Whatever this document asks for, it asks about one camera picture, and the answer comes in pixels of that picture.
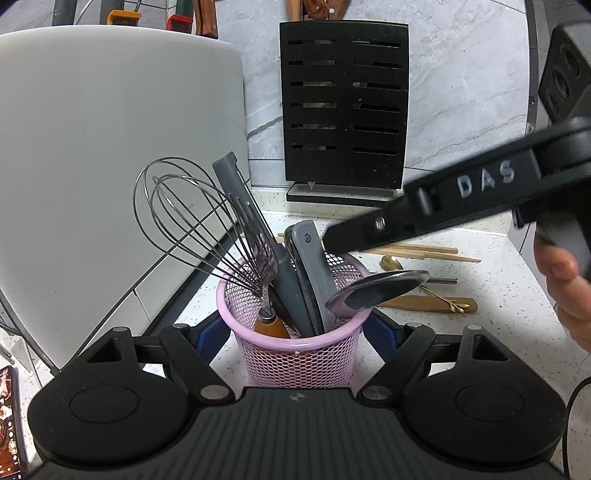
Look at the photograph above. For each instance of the white countertop appliance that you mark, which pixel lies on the white countertop appliance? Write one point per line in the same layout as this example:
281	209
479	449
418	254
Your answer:
92	161

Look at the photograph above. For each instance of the black knife block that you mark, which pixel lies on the black knife block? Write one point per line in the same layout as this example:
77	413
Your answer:
341	115

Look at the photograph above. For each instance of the dark grey tongs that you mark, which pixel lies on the dark grey tongs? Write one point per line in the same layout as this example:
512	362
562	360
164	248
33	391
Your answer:
311	258

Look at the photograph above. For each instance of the steel spoon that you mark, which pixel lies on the steel spoon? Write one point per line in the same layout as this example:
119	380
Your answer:
378	290

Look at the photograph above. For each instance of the smartphone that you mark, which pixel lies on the smartphone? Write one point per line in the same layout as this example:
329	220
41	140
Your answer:
9	415

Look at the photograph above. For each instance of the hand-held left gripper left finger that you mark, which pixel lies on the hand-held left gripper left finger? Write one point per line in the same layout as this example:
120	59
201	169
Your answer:
210	332

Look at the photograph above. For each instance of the gold utensil with leaf end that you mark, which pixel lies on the gold utensil with leaf end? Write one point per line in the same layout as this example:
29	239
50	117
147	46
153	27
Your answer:
457	308

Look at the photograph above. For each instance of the grey slotted turner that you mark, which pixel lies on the grey slotted turner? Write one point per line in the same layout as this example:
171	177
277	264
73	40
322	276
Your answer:
231	180

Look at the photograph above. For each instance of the pink mesh utensil holder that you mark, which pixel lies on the pink mesh utensil holder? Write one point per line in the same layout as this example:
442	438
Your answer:
295	364

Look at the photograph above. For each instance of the orange tag block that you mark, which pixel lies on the orange tag block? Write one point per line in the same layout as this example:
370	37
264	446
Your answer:
123	18

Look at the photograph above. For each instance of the wooden spatula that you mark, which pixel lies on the wooden spatula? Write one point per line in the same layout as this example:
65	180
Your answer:
415	304

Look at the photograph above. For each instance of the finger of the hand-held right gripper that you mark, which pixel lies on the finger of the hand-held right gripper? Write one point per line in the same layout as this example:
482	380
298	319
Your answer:
461	198

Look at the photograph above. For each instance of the person's right hand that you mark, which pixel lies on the person's right hand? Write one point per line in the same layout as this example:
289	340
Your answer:
558	267

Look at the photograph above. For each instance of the red tag block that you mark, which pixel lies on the red tag block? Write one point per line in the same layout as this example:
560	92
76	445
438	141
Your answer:
180	24

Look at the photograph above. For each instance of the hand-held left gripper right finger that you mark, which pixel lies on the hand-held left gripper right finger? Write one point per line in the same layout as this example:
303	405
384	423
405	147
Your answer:
378	332

